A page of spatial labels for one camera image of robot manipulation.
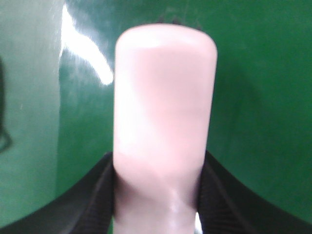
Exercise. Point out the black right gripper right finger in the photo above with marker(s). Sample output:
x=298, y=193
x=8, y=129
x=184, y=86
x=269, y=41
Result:
x=226, y=206

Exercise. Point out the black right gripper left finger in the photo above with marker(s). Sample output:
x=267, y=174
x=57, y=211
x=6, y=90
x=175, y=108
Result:
x=86, y=208

